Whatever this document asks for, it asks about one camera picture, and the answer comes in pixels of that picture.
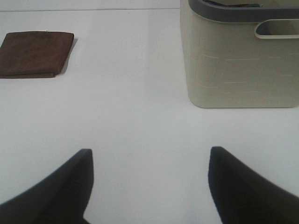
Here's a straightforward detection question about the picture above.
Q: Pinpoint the brown towel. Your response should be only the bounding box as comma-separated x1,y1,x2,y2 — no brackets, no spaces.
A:
0,31,74,79

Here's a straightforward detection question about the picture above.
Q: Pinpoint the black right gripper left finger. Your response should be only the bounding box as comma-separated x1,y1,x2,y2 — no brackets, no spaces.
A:
0,149,94,224

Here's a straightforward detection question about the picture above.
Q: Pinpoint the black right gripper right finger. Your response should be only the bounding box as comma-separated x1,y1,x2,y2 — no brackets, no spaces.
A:
208,147,299,224

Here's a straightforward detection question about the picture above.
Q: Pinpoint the beige plastic storage bin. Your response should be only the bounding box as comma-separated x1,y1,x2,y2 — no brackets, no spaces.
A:
180,0,299,108

